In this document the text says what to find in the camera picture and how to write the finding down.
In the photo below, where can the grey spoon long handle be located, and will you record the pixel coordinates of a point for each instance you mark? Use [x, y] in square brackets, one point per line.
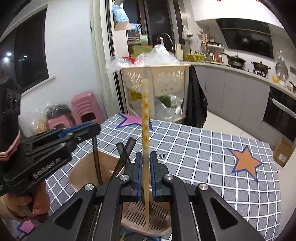
[96, 161]

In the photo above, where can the brown pot on stove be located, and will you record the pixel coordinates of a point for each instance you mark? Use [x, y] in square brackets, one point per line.
[260, 67]

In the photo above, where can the beige utensil holder caddy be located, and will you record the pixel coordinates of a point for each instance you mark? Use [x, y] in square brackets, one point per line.
[133, 214]

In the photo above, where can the person left hand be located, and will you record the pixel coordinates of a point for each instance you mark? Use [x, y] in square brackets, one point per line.
[11, 204]

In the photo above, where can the black wok on stove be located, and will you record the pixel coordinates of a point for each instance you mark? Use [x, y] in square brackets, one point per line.
[235, 61]

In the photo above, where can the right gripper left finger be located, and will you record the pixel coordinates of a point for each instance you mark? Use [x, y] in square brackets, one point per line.
[92, 213]

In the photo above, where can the small pink plastic stool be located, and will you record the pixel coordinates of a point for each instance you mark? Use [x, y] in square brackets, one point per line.
[64, 121]

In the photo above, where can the black built-in oven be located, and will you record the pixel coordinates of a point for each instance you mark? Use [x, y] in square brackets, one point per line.
[280, 113]

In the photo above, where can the grey slotted spoon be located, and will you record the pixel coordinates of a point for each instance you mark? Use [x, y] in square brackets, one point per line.
[117, 170]

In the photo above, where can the green basket on counter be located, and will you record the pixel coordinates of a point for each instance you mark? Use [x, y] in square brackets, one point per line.
[195, 58]

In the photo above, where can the white plastic bag on cart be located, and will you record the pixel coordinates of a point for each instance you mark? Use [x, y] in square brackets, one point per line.
[160, 56]

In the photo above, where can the bag of yellow balls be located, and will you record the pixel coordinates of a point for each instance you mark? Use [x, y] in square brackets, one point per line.
[39, 123]

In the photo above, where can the black range hood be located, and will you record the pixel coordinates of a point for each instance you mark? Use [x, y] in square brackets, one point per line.
[247, 35]

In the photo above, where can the black hanging bag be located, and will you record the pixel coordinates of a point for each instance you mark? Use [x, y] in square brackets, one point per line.
[197, 104]

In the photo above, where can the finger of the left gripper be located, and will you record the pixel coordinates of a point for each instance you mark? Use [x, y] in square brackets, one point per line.
[74, 128]
[81, 134]

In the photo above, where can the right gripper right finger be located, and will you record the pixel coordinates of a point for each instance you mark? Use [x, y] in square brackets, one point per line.
[197, 212]

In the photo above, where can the tall pink stool stack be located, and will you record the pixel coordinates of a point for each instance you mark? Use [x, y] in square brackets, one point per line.
[85, 108]

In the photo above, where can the cardboard box on floor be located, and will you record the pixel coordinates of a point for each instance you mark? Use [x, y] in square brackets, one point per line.
[282, 152]

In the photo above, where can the beige plastic basket cart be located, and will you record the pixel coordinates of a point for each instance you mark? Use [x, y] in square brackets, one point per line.
[163, 80]

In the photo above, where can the black bag on stool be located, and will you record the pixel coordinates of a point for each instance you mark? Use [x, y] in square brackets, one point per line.
[57, 110]

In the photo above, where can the blue checkered star tablecloth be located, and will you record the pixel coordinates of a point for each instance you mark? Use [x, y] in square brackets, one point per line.
[194, 155]

